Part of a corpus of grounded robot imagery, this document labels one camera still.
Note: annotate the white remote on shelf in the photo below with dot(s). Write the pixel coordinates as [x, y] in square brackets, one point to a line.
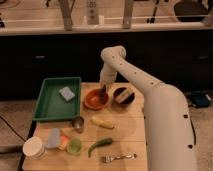
[92, 12]

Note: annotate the blue object on floor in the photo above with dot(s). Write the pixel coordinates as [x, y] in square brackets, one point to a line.
[200, 99]

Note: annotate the dark purple grapes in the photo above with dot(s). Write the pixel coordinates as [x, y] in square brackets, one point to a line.
[103, 98]

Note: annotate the orange toy piece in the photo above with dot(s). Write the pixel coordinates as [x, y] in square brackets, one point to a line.
[64, 139]

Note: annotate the tan sponge block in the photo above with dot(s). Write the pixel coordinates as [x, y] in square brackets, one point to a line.
[123, 95]

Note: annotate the blue grey sponge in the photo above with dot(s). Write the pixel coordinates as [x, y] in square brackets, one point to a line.
[67, 93]

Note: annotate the dark brown bowl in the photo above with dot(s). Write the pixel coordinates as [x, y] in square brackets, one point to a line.
[126, 102]

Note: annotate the grey blue cloth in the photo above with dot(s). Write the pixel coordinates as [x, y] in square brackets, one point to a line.
[53, 139]

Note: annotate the red bowl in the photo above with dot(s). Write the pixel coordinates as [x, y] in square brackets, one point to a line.
[92, 100]

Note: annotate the small metal cup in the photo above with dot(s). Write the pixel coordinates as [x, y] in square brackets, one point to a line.
[78, 124]

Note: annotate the green plastic cup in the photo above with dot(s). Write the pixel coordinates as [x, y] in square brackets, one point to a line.
[74, 146]

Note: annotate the silver fork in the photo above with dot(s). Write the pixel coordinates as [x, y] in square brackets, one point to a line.
[110, 158]

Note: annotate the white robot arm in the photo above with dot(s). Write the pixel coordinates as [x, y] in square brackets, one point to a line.
[171, 143]

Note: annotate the green plastic tray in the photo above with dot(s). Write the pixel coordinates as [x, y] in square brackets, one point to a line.
[51, 106]

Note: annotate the green chili pepper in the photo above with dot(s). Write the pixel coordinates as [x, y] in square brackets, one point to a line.
[99, 143]

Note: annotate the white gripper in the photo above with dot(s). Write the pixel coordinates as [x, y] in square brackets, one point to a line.
[107, 77]

